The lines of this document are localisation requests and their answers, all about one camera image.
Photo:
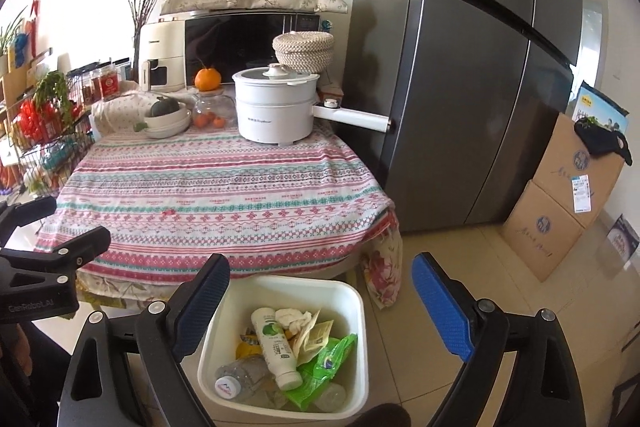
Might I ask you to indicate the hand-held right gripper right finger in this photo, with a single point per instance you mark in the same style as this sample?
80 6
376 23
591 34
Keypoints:
442 307

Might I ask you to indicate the orange mandarin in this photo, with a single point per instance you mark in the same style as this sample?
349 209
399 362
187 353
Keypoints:
207 79

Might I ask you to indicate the white electric pot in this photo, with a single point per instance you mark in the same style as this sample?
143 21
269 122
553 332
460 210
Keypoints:
275 112

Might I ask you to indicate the blue and yellow bag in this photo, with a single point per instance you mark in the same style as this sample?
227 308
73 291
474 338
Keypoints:
600 104

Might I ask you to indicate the small wooden box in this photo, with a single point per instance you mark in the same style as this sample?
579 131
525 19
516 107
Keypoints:
332 96

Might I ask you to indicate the grey refrigerator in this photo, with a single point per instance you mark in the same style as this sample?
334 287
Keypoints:
465 82

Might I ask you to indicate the white ceramic bowl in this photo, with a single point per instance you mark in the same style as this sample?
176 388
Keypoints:
167 124

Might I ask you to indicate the red label spice jar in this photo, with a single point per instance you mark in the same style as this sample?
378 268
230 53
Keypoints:
109 84
91 89

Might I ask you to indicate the white floral cloth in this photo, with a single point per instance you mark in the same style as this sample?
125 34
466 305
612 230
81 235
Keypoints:
117 109

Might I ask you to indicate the clear plastic bottle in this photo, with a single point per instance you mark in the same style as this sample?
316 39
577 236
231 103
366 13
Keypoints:
240 379

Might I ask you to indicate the white tissue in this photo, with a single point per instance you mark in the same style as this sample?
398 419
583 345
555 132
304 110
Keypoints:
292 322

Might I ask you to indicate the white plastic bin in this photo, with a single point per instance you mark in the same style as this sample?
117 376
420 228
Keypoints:
350 307

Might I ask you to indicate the printed booklet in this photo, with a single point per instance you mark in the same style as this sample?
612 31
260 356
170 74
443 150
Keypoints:
625 244

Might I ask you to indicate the glass jar with wooden lid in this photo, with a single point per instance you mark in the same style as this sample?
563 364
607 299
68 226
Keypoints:
215 104

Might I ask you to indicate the white squeeze bottle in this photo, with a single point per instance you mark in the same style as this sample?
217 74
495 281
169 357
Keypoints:
275 347

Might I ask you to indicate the yellow snack packet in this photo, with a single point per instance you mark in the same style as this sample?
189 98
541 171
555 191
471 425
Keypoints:
246 347

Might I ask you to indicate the white air fryer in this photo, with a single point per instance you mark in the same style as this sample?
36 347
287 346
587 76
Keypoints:
162 52

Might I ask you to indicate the dark green squash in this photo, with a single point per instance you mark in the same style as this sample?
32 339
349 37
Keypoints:
164 107

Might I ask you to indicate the black pouch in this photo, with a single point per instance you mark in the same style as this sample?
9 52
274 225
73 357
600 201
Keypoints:
602 142

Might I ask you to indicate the woven lidded basket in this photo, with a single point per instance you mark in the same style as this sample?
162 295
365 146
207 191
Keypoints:
304 52

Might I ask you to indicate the green potted plant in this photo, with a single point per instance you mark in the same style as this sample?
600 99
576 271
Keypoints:
12 34

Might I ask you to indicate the white microwave oven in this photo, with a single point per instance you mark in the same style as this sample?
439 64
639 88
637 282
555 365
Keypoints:
230 42

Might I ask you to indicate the green plastic packet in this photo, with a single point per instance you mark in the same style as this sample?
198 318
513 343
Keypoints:
325 357

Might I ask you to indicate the striped patterned tablecloth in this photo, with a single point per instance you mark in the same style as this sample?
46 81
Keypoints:
225 187

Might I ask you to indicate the small tomatoes in jar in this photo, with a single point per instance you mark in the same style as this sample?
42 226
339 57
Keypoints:
210 120

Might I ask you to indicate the red floral under cloth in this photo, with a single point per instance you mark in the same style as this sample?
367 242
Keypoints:
382 272

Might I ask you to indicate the small dark green piece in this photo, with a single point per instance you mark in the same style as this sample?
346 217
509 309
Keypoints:
141 126

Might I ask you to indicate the red packets in rack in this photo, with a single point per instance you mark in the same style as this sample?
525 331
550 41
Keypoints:
35 122

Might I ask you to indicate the green leafy vegetable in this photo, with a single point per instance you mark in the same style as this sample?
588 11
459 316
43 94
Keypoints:
55 92

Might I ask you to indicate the beige sauce packet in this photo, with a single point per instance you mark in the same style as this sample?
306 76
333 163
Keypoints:
315 339

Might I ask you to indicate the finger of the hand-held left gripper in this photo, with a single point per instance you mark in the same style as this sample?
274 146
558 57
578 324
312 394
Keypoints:
65 252
27 214

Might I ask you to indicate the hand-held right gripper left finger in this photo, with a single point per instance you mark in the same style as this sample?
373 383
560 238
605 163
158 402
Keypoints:
200 307

